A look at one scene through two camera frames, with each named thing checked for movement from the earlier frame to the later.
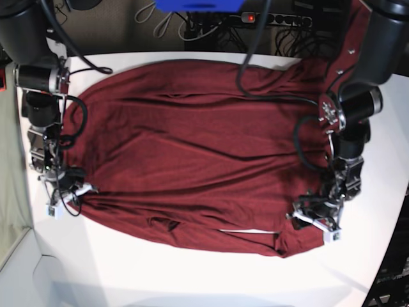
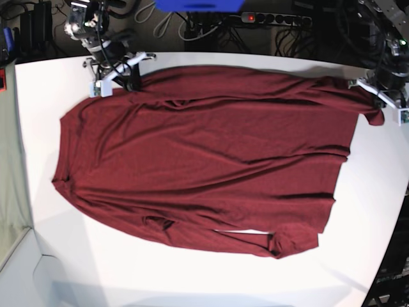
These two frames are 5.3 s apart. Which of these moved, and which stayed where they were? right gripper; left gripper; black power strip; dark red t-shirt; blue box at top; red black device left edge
Moved: dark red t-shirt; left gripper; right gripper
Stayed: blue box at top; black power strip; red black device left edge
